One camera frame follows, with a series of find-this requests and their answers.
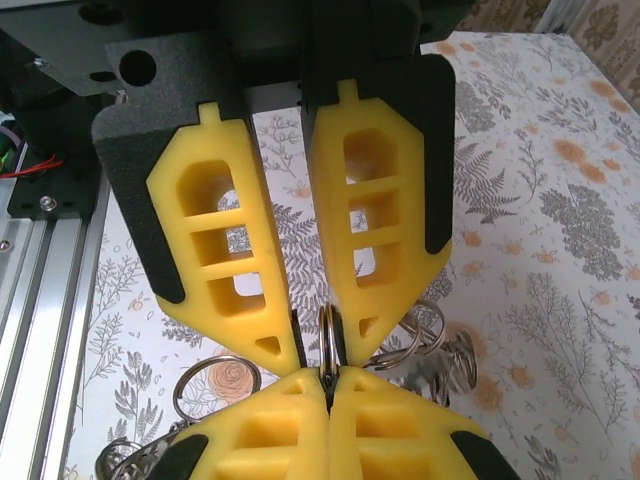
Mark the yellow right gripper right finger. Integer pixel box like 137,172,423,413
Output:
328,366,524,480

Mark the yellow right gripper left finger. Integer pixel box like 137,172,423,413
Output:
167,367,331,480

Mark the silver keyring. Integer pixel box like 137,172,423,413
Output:
414,332,479,406
317,302,346,389
94,419,176,480
172,355,261,421
397,299,446,361

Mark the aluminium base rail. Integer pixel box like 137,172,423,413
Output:
0,172,114,446

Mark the aluminium frame post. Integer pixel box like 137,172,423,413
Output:
537,0,581,35

